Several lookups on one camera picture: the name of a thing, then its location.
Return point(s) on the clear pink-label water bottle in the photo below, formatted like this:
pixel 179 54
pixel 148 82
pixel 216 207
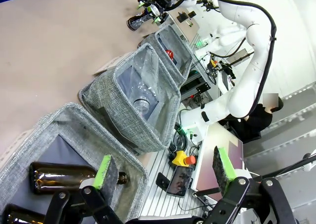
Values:
pixel 142 104

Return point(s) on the red crushed drink can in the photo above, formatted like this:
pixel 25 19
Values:
pixel 169 55

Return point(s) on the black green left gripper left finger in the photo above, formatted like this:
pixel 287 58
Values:
pixel 106 177

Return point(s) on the brown glass beer bottle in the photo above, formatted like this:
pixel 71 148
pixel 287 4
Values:
pixel 22 215
pixel 61 178

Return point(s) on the finger of the green-tipped right gripper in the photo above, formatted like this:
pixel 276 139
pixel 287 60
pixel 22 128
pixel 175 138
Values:
pixel 158 18
pixel 141 4

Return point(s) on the grey fabric basket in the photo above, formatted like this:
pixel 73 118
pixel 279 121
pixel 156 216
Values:
pixel 176 50
pixel 71 120
pixel 108 90

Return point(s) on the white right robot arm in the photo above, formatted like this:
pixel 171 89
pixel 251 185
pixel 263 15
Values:
pixel 256 61

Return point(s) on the white-framed flat monitor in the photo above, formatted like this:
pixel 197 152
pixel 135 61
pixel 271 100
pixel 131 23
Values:
pixel 217 155

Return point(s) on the black smartphone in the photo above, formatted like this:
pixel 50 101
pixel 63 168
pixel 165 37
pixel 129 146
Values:
pixel 180 180

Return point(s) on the ribbed aluminium base plate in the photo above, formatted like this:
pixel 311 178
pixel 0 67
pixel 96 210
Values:
pixel 158 201

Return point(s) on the yellow red emergency stop button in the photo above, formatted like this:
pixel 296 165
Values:
pixel 181 158

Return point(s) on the small black box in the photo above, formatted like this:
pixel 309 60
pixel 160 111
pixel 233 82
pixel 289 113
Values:
pixel 161 180

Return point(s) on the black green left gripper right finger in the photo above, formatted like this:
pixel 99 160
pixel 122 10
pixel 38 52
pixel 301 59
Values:
pixel 223 171

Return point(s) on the white green-lit control box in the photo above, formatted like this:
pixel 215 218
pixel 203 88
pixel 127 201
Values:
pixel 196 134

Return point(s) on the person in black clothes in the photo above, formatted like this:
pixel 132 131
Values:
pixel 254 125

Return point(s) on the white paper label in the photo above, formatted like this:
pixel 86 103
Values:
pixel 13 145
pixel 108 66

